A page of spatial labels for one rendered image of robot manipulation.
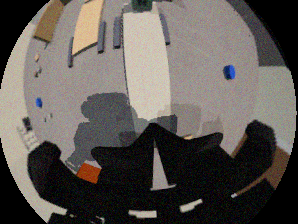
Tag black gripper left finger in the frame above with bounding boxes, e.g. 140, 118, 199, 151
90, 123, 154, 188

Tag small blue block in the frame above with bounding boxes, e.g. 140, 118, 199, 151
223, 64, 235, 80
36, 97, 43, 107

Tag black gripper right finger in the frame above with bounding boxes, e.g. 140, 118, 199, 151
153, 123, 223, 185

